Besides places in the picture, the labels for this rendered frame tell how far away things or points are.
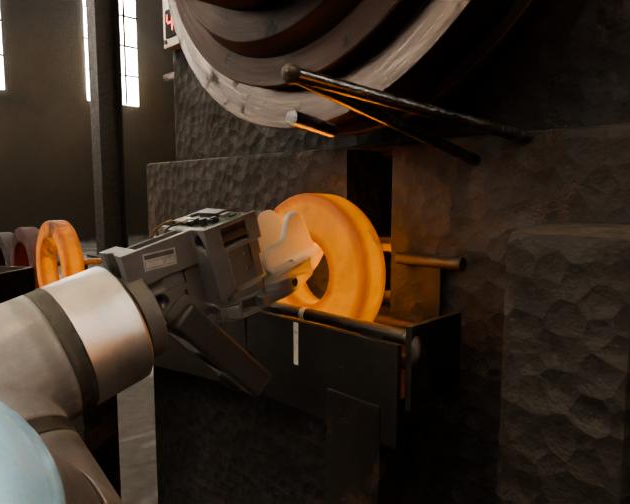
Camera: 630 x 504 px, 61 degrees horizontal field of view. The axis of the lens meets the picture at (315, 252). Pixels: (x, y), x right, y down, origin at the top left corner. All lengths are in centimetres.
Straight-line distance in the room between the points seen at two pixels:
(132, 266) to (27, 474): 24
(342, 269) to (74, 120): 1075
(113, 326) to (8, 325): 6
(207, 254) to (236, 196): 32
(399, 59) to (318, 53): 7
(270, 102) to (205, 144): 37
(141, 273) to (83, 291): 4
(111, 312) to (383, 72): 26
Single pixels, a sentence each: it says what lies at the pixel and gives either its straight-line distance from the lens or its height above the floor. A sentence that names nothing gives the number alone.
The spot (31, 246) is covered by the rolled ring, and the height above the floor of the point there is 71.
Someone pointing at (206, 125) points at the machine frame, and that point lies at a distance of 88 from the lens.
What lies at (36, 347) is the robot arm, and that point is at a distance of 36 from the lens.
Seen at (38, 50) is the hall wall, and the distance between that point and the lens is 1118.
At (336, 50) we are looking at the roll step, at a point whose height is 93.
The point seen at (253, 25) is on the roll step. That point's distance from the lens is 49.
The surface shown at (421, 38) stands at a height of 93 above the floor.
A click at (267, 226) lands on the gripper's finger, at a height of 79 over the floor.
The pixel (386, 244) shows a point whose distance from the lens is 58.
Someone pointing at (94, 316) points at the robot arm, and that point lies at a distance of 37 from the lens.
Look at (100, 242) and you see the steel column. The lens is 745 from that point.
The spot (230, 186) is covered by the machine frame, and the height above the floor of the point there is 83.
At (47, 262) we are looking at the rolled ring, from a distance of 120.
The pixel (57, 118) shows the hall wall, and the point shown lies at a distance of 1106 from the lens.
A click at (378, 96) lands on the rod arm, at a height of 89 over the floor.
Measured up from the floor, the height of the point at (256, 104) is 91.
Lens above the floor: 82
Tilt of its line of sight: 6 degrees down
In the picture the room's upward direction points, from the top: straight up
